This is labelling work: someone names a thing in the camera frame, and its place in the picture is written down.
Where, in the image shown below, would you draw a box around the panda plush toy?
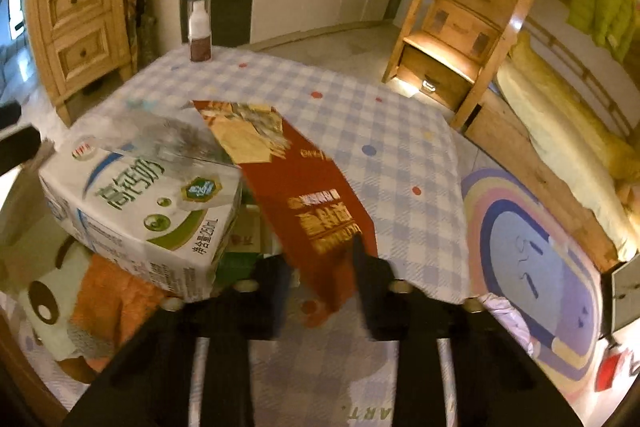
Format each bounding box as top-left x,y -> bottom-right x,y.
17,238 -> 96,360

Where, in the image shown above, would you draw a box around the wooden cabinet with drawers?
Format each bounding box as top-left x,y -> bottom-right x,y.
22,0 -> 138,128

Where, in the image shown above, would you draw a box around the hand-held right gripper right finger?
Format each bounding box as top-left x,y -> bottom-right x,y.
351,236 -> 587,427

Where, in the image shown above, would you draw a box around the wooden stair drawers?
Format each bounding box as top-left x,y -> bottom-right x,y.
382,0 -> 546,112

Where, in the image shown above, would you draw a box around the white bottle with brown label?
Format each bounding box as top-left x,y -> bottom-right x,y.
186,0 -> 213,62

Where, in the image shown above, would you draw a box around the red snack box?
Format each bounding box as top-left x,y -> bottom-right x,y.
192,99 -> 380,329

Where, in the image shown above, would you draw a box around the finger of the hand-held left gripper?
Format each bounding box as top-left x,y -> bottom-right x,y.
0,102 -> 22,131
0,126 -> 42,176

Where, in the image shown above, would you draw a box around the white milk carton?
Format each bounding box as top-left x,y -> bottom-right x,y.
39,109 -> 244,304

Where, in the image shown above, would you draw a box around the yellow bedding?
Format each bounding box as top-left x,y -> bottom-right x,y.
495,32 -> 640,263

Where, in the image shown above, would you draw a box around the white nightstand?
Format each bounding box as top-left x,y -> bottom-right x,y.
610,257 -> 640,344

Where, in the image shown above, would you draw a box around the wooden bunk bed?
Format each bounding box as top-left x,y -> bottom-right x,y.
450,0 -> 640,273

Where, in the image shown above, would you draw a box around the blue checked tablecloth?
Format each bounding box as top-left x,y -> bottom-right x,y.
0,44 -> 473,427

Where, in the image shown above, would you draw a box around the green cardboard box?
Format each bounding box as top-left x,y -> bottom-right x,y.
217,204 -> 275,279

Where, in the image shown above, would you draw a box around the rainbow pattern rug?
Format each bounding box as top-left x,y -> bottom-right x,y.
460,167 -> 608,403

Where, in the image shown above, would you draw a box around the green jacket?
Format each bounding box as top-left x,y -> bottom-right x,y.
567,0 -> 639,62

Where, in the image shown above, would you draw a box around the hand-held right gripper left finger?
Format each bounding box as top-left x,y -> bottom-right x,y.
62,254 -> 297,427

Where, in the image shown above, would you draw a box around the orange cloth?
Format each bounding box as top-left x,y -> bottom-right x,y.
70,254 -> 168,374

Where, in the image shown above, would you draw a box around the red packet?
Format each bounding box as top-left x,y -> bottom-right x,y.
595,347 -> 640,393

